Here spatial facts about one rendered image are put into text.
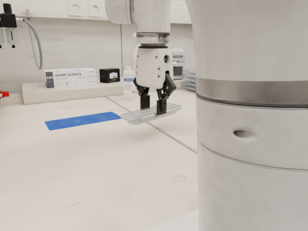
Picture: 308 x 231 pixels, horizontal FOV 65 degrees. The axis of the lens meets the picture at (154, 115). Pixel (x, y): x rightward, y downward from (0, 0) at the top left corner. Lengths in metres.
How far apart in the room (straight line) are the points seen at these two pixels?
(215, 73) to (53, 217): 0.32
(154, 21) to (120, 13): 0.08
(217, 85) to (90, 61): 1.32
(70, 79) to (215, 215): 1.08
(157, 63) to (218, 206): 0.45
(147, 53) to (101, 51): 0.88
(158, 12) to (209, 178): 0.47
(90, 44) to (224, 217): 1.34
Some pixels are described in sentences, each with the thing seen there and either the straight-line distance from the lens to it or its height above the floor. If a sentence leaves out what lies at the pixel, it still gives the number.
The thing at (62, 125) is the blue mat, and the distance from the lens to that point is 0.78.
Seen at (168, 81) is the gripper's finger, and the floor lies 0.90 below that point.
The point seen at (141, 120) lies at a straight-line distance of 0.60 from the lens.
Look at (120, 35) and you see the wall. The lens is 1.51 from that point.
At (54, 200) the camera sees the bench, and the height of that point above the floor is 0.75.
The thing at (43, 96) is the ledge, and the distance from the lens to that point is 1.11.
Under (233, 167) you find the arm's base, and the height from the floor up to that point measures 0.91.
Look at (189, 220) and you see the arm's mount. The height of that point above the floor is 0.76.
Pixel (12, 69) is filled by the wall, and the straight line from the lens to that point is 1.42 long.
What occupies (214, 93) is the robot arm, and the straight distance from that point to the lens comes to 0.16.
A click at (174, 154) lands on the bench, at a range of 0.55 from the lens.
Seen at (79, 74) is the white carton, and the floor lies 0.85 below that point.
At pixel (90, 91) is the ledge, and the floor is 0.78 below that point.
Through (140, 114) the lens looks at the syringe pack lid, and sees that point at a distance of 0.62.
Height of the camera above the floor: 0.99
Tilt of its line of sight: 16 degrees down
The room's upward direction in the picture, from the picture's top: straight up
